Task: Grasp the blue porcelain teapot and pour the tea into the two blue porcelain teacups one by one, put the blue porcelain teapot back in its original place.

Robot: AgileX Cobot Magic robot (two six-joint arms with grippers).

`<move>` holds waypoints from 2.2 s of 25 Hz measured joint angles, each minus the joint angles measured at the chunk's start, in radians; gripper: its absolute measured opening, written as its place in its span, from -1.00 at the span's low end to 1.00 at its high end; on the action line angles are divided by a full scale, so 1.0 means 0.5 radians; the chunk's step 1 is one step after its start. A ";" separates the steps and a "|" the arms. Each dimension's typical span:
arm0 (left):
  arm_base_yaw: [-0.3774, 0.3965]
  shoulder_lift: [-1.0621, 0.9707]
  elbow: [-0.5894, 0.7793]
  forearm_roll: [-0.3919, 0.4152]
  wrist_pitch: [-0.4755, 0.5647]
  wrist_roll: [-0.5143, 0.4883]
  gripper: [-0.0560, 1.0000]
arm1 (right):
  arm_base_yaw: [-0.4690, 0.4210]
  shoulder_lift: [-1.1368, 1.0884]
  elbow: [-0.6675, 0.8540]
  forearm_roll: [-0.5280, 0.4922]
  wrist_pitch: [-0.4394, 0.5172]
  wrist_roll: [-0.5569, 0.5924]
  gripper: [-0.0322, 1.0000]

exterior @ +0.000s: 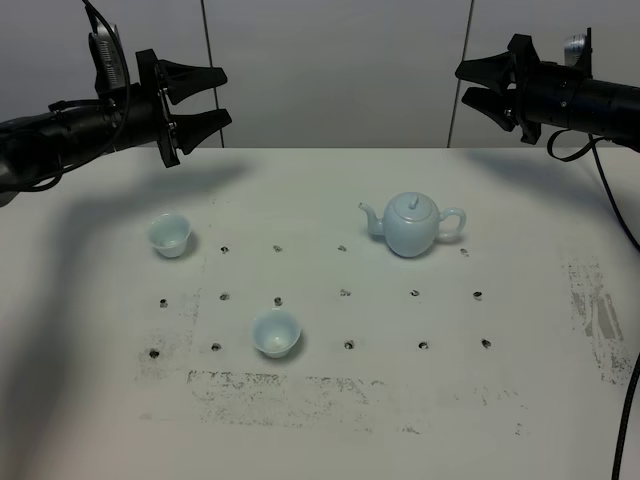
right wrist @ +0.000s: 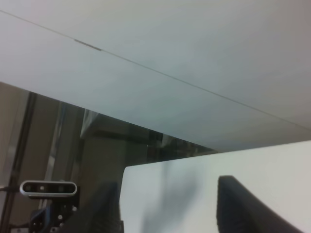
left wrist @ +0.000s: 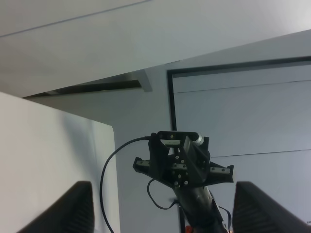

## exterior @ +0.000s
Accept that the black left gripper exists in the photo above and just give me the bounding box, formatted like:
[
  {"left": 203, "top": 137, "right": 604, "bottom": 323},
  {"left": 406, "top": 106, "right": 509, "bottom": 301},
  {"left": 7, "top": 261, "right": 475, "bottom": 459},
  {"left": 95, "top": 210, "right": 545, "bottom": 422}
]
[{"left": 115, "top": 49, "right": 232, "bottom": 167}]

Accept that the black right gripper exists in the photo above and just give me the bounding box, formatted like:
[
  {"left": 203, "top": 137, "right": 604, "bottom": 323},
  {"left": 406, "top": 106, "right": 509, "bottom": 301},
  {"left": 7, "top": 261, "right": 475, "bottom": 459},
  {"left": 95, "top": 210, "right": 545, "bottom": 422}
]
[{"left": 455, "top": 34, "right": 586, "bottom": 144}]

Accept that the light blue porcelain teapot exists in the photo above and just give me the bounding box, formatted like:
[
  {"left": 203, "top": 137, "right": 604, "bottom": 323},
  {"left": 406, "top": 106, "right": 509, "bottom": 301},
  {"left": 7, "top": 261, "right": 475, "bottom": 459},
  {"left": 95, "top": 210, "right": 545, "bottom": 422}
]
[{"left": 358, "top": 192, "right": 467, "bottom": 258}]

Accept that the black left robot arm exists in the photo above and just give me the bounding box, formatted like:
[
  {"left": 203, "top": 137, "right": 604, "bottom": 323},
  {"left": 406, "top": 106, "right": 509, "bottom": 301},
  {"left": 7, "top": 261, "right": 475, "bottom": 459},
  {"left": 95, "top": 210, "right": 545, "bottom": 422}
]
[{"left": 1, "top": 49, "right": 232, "bottom": 205}]

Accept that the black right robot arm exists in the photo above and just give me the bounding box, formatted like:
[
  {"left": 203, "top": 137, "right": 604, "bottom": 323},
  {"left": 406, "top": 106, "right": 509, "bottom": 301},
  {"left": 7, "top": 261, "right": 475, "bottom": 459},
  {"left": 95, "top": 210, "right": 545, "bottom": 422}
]
[{"left": 455, "top": 32, "right": 639, "bottom": 162}]

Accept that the far light blue teacup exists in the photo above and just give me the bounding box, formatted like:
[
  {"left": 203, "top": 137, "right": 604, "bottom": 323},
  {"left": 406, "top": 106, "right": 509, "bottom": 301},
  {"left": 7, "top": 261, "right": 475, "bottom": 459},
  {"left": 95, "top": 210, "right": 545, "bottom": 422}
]
[{"left": 147, "top": 213, "right": 192, "bottom": 259}]

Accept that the light blue teacup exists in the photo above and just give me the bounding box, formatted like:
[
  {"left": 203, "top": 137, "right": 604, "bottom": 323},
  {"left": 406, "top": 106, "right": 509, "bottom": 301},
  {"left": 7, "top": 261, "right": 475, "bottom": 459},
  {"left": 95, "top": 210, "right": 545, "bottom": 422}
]
[
  {"left": 251, "top": 308, "right": 302, "bottom": 359},
  {"left": 147, "top": 213, "right": 192, "bottom": 259}
]

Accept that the near light blue teacup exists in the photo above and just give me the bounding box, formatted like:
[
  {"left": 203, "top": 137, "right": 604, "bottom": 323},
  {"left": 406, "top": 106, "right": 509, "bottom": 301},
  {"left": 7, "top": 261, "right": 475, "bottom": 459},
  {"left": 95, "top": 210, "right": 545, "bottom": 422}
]
[{"left": 251, "top": 308, "right": 302, "bottom": 359}]

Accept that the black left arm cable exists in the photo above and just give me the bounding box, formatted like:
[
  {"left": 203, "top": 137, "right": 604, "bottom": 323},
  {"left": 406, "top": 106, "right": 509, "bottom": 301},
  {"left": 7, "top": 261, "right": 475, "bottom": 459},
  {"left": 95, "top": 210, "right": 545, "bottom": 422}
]
[{"left": 19, "top": 0, "right": 133, "bottom": 193}]

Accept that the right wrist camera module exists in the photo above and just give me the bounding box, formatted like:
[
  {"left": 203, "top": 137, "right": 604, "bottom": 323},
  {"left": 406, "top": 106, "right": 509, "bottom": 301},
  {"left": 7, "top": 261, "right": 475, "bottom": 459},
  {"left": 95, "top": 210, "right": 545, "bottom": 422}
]
[{"left": 564, "top": 28, "right": 592, "bottom": 72}]

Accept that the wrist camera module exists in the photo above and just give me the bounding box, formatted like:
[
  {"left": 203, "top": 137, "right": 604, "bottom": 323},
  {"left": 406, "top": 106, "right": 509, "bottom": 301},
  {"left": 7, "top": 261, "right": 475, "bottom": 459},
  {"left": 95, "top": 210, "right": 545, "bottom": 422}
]
[
  {"left": 89, "top": 20, "right": 126, "bottom": 97},
  {"left": 564, "top": 28, "right": 592, "bottom": 72}
]

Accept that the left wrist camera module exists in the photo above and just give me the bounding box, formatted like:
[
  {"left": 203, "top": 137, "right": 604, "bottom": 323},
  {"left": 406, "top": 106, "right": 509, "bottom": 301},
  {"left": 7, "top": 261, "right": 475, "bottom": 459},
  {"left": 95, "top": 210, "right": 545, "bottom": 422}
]
[{"left": 89, "top": 20, "right": 126, "bottom": 97}]

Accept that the black braided right cable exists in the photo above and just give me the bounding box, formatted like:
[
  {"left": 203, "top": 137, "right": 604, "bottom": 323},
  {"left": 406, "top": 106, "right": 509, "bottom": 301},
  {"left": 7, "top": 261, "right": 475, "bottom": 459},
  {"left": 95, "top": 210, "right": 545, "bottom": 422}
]
[{"left": 545, "top": 127, "right": 640, "bottom": 480}]

